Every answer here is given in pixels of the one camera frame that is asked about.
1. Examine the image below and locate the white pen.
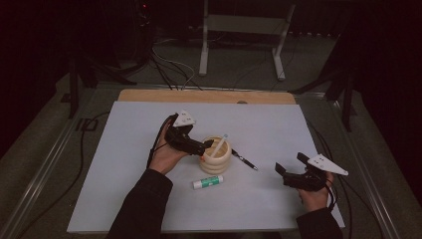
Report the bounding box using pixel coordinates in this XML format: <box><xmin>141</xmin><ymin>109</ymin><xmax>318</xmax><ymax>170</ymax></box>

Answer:
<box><xmin>208</xmin><ymin>133</ymin><xmax>229</xmax><ymax>159</ymax></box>

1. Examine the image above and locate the person's left hand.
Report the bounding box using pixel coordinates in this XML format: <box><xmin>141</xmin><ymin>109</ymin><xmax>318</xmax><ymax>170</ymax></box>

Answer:
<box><xmin>147</xmin><ymin>118</ymin><xmax>190</xmax><ymax>176</ymax></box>

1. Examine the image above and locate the person's right hand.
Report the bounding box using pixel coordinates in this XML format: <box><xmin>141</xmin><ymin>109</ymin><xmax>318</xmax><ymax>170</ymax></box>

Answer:
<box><xmin>297</xmin><ymin>171</ymin><xmax>335</xmax><ymax>213</ymax></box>

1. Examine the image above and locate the hand-held gripper cable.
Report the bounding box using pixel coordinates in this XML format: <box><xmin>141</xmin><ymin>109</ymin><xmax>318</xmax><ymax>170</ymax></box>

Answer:
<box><xmin>325</xmin><ymin>183</ymin><xmax>338</xmax><ymax>212</ymax></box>
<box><xmin>145</xmin><ymin>114</ymin><xmax>178</xmax><ymax>168</ymax></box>

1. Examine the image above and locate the green and white glue stick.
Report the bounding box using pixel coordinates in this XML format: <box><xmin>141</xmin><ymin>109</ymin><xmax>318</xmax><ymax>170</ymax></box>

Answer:
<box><xmin>192</xmin><ymin>174</ymin><xmax>225</xmax><ymax>190</ymax></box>

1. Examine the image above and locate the right hand-held gripper cable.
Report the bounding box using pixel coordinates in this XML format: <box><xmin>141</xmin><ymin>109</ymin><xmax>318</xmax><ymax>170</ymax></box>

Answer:
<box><xmin>325</xmin><ymin>183</ymin><xmax>338</xmax><ymax>212</ymax></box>

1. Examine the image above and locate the white table sheet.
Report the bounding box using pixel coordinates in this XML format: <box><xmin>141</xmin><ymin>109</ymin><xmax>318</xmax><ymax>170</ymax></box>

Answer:
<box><xmin>66</xmin><ymin>101</ymin><xmax>346</xmax><ymax>234</ymax></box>

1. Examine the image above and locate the left hand-held gripper cable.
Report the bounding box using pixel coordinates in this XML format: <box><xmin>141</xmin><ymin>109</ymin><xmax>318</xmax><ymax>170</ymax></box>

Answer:
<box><xmin>145</xmin><ymin>114</ymin><xmax>178</xmax><ymax>168</ymax></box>

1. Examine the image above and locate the black floor cable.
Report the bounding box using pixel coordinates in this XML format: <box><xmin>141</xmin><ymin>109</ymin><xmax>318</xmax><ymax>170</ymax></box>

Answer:
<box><xmin>16</xmin><ymin>111</ymin><xmax>111</xmax><ymax>239</ymax></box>

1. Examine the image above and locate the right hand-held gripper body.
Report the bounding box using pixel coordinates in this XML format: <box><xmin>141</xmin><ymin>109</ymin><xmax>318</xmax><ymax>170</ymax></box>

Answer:
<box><xmin>282</xmin><ymin>153</ymin><xmax>349</xmax><ymax>193</ymax></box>

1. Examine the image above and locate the black floor stand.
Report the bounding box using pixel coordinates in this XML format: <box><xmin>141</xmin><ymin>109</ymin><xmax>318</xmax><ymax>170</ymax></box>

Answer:
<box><xmin>68</xmin><ymin>49</ymin><xmax>137</xmax><ymax>120</ymax></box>
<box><xmin>288</xmin><ymin>33</ymin><xmax>366</xmax><ymax>132</ymax></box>

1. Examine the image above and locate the grey metal stand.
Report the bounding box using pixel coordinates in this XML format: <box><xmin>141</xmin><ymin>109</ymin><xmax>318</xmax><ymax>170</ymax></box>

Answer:
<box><xmin>198</xmin><ymin>0</ymin><xmax>297</xmax><ymax>82</ymax></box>

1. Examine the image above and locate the black pen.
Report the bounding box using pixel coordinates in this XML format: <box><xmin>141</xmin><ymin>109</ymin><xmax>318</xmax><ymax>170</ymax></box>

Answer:
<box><xmin>231</xmin><ymin>148</ymin><xmax>259</xmax><ymax>172</ymax></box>

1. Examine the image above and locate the cream duck pen holder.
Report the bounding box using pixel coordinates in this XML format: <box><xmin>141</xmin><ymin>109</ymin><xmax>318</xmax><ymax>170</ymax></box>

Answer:
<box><xmin>199</xmin><ymin>134</ymin><xmax>233</xmax><ymax>176</ymax></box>

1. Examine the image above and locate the white floor cable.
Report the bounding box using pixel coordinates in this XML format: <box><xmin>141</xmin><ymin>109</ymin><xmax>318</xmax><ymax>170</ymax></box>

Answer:
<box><xmin>152</xmin><ymin>49</ymin><xmax>197</xmax><ymax>91</ymax></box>

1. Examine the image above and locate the black tripod with red light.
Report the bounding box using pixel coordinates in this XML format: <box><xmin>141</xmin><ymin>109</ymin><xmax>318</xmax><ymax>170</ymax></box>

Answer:
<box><xmin>132</xmin><ymin>0</ymin><xmax>157</xmax><ymax>64</ymax></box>

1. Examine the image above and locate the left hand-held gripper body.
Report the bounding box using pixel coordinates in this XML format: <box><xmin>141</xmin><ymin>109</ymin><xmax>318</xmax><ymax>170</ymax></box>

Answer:
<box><xmin>164</xmin><ymin>110</ymin><xmax>204</xmax><ymax>156</ymax></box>

